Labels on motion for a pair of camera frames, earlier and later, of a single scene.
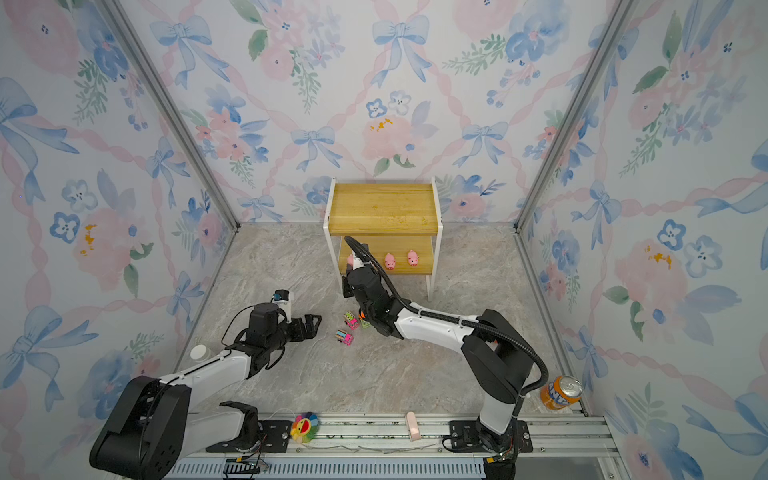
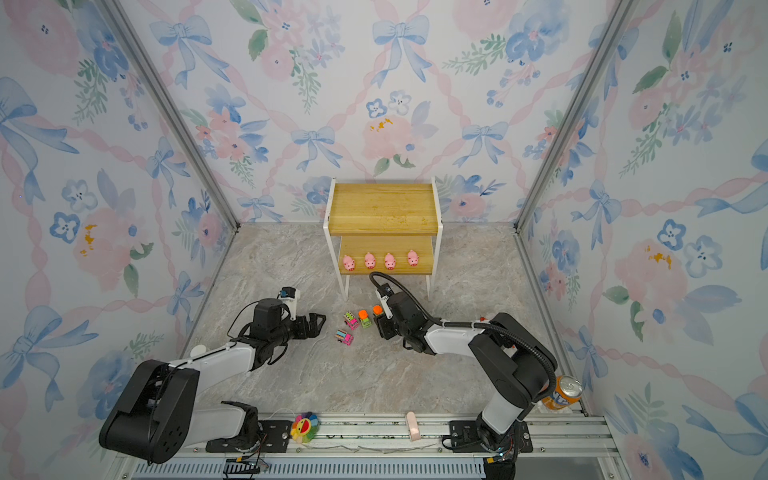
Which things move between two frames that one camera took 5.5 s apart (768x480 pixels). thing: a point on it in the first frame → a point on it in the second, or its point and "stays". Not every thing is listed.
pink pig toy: (390, 261) stays
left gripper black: (301, 334) stays
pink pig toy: (413, 258) stays
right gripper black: (347, 283) → (382, 324)
